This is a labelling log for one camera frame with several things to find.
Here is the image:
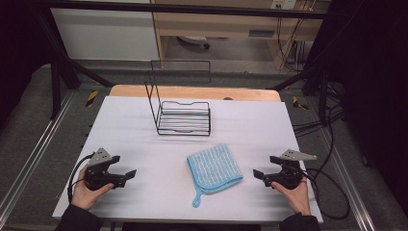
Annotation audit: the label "white wall socket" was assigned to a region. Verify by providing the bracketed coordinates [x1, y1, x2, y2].
[269, 0, 298, 11]

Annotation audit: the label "black metal crossbar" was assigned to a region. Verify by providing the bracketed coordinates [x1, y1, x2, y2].
[32, 0, 333, 21]

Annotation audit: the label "light wooden desk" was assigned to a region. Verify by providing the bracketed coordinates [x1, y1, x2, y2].
[150, 0, 332, 71]

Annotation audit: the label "person's right hand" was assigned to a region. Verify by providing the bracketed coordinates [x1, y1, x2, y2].
[270, 178, 313, 217]

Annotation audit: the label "hand-held gripper cable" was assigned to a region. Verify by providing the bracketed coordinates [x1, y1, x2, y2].
[66, 153, 96, 205]
[299, 167, 351, 221]

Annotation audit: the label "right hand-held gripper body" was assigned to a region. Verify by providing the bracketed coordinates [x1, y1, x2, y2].
[272, 148, 319, 191]

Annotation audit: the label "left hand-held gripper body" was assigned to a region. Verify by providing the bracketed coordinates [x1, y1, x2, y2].
[84, 147, 127, 193]

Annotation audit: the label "blue striped dish cloth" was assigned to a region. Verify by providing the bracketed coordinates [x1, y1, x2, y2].
[186, 143, 244, 209]

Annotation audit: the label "wooden table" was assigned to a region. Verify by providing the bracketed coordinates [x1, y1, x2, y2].
[109, 84, 283, 103]

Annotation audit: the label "black metal stand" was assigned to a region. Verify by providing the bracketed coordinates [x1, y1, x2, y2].
[271, 64, 333, 127]
[33, 9, 115, 120]

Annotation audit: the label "black hanging desk cables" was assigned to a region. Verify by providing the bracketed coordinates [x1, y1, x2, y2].
[274, 9, 311, 72]

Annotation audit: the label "yellow black tape strip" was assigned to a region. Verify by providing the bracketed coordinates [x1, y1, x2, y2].
[85, 90, 99, 109]
[292, 95, 310, 111]

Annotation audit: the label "white chair base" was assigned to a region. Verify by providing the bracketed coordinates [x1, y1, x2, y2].
[176, 35, 212, 50]

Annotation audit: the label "right hand-held gripper cable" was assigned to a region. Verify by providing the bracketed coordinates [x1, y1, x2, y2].
[299, 167, 351, 221]

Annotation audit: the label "white table cover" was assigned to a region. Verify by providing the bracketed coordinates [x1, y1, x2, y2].
[52, 95, 324, 225]

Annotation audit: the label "black wire rack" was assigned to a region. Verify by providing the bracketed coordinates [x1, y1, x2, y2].
[143, 59, 213, 138]

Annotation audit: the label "aluminium floor rail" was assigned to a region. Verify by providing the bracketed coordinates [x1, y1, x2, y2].
[0, 91, 75, 219]
[316, 126, 377, 231]

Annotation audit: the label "left hand-held gripper cable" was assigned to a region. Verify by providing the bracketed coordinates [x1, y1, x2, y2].
[66, 153, 96, 205]

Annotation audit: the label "bundle of black floor cables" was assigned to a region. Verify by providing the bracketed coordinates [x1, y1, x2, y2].
[292, 80, 345, 138]

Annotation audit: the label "person's left hand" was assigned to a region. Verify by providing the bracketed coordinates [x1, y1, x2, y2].
[70, 167, 115, 212]

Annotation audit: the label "black curtain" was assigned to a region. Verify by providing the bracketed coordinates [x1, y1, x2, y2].
[0, 0, 54, 133]
[306, 0, 408, 211]

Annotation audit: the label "white cabinet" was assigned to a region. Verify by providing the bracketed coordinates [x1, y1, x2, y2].
[50, 7, 161, 62]

